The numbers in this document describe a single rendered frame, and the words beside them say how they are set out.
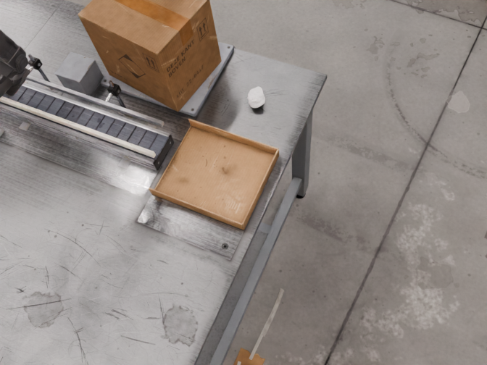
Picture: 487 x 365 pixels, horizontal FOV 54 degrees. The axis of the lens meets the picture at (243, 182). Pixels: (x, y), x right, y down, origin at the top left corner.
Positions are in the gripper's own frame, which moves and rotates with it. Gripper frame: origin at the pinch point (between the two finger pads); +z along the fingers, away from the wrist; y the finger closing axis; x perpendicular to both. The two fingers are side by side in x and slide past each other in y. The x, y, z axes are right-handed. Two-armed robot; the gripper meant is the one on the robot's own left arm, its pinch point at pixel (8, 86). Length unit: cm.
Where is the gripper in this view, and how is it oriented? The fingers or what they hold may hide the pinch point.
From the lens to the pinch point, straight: 172.7
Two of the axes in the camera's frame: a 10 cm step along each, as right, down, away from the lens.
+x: 7.6, 5.5, 3.6
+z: -5.1, 1.4, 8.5
